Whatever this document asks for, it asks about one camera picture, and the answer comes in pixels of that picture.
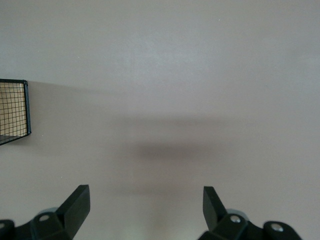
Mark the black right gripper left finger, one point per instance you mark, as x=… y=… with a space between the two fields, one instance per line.
x=70 y=212

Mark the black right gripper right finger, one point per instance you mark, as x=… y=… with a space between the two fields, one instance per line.
x=217 y=215

